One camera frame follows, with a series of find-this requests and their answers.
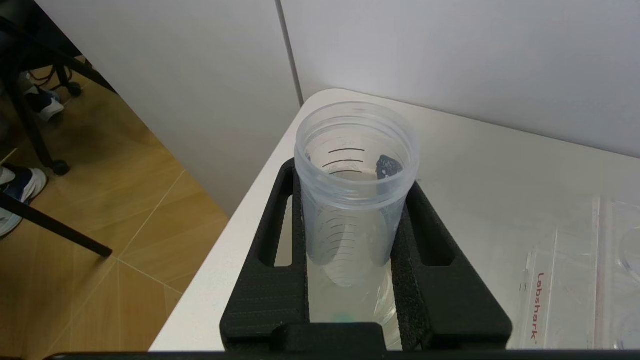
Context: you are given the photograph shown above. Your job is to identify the clear acrylic test tube rack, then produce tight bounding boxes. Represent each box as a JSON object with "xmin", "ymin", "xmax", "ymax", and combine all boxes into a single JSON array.
[{"xmin": 515, "ymin": 197, "xmax": 640, "ymax": 351}]

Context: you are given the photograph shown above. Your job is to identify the blue pigment test tube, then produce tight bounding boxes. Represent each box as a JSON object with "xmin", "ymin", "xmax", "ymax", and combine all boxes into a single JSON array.
[{"xmin": 294, "ymin": 101, "xmax": 420, "ymax": 288}]

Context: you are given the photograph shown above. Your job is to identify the black metal bar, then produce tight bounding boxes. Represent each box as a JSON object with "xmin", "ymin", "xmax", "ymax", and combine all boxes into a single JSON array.
[{"xmin": 0, "ymin": 192, "xmax": 113, "ymax": 258}]

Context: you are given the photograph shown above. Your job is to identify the white blue sneaker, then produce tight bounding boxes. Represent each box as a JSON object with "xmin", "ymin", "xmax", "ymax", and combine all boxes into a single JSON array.
[
  {"xmin": 0, "ymin": 165, "xmax": 48, "ymax": 238},
  {"xmin": 22, "ymin": 75, "xmax": 66, "ymax": 123}
]

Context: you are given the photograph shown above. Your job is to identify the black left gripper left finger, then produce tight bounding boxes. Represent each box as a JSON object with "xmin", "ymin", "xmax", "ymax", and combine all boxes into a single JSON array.
[{"xmin": 220, "ymin": 159, "xmax": 312, "ymax": 351}]

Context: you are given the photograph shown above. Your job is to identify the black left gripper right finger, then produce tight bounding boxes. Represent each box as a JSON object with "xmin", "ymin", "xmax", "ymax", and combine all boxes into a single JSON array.
[{"xmin": 392, "ymin": 180, "xmax": 513, "ymax": 351}]

